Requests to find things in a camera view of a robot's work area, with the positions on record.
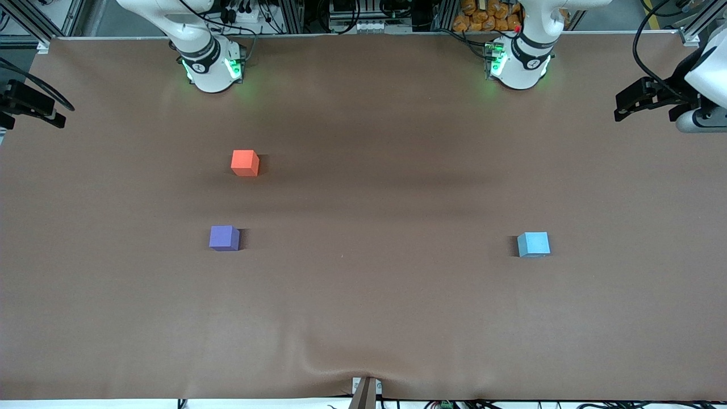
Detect light blue foam block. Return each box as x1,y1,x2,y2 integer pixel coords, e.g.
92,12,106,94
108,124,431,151
517,231,551,258

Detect orange foam block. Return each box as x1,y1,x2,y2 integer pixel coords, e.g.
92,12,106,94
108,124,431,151
231,149,260,177

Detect purple foam block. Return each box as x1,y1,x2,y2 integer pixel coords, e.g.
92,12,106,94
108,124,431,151
208,225,241,251

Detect orange snack packets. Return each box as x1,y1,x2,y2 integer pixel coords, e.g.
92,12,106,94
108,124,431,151
453,0,523,32

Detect white power strip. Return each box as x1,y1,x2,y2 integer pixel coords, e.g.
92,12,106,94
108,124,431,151
331,20,394,35

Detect brown table cover sheet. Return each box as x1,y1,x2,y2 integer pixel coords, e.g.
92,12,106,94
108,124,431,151
0,35,727,401

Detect brown table edge clamp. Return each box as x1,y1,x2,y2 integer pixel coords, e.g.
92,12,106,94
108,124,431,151
348,375,382,409

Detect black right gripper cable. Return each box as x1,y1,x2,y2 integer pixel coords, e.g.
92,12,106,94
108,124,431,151
0,57,76,112

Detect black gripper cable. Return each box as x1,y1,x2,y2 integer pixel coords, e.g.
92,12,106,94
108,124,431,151
0,57,76,112
632,0,691,104

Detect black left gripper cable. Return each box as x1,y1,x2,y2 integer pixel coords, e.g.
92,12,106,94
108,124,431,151
632,0,691,104

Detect aluminium frame post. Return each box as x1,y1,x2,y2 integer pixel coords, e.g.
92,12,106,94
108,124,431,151
676,0,727,47
0,0,86,53

